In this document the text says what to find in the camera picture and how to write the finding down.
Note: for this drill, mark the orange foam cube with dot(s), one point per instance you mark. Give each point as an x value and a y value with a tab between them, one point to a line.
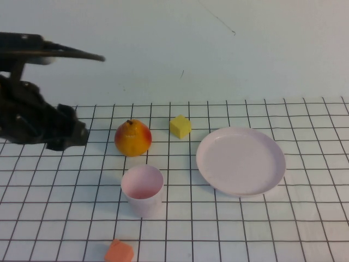
120	252

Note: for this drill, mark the orange red pear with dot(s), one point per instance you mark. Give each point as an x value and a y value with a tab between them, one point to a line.
133	140

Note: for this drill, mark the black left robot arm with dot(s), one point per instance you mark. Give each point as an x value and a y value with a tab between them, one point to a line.
16	45

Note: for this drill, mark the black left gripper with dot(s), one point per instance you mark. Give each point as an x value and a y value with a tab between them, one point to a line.
24	120

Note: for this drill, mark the yellow foam cube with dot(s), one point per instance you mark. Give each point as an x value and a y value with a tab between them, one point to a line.
180	127

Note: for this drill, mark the pink plastic plate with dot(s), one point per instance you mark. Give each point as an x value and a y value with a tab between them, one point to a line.
240	161

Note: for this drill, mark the pink plastic cup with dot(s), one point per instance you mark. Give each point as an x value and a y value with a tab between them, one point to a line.
144	203

